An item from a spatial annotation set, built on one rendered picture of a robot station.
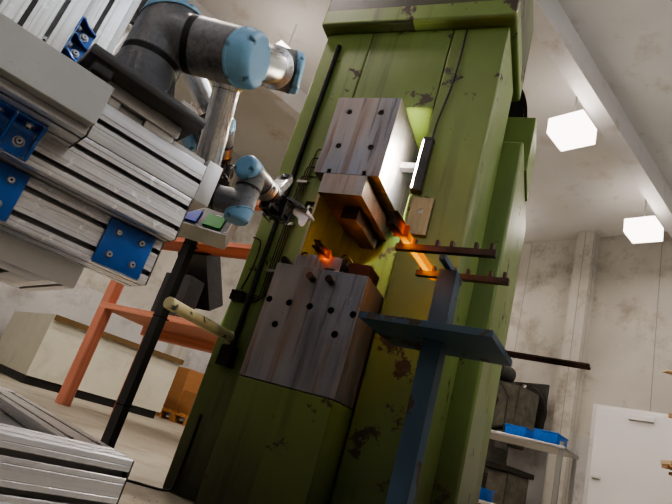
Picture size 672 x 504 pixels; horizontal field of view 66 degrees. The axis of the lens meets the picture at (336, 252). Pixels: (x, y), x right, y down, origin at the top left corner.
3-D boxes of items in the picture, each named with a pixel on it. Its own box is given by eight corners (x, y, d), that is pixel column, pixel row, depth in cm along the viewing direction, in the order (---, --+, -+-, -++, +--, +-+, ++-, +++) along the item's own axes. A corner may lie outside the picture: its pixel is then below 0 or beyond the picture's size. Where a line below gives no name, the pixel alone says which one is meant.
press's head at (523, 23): (517, 14, 233) (536, -77, 254) (319, 25, 273) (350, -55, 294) (519, 103, 284) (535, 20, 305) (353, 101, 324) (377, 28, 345)
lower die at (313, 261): (337, 276, 198) (343, 256, 200) (291, 269, 206) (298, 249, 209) (367, 312, 233) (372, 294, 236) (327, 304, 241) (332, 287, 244)
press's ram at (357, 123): (399, 178, 207) (421, 97, 221) (313, 172, 223) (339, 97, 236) (418, 226, 243) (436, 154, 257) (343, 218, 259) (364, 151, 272)
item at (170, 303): (171, 310, 177) (177, 296, 179) (159, 308, 179) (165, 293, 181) (234, 345, 215) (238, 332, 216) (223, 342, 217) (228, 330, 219)
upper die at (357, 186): (361, 195, 210) (367, 175, 213) (317, 192, 218) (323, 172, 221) (386, 241, 245) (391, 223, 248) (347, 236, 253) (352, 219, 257)
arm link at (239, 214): (213, 220, 150) (226, 187, 154) (250, 230, 150) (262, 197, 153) (208, 208, 143) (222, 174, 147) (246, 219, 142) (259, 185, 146)
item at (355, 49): (215, 511, 189) (374, 32, 267) (160, 489, 200) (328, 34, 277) (267, 510, 226) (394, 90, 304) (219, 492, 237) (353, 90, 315)
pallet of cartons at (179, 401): (254, 445, 826) (270, 395, 853) (182, 425, 743) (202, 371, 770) (221, 433, 895) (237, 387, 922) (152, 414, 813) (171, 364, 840)
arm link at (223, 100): (214, 23, 140) (170, 199, 144) (253, 33, 139) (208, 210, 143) (226, 38, 151) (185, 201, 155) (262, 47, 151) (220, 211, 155)
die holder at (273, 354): (334, 399, 172) (368, 276, 187) (238, 374, 187) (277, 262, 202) (377, 423, 219) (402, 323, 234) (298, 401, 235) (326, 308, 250)
